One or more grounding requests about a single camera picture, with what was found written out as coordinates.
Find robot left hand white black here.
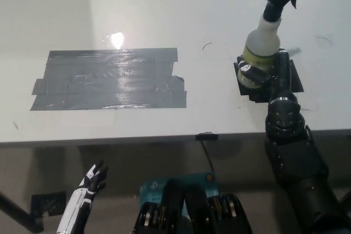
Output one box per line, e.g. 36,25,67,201
55,159,109,234

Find robot right hand white black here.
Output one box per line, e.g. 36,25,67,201
235,49,298,104

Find white spray bottle black trigger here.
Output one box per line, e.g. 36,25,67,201
236,0,307,89

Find black tape square spot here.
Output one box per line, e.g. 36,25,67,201
233,49,304,105

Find black floor tape patch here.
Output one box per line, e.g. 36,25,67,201
30,191,67,217

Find teal router box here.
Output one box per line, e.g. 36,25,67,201
139,172,220,215

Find black metal table leg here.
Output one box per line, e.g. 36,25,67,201
0,190,44,234

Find thin black cable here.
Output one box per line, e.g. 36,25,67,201
200,139,215,173

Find large grey duct tape patch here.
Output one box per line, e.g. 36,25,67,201
29,47,188,112

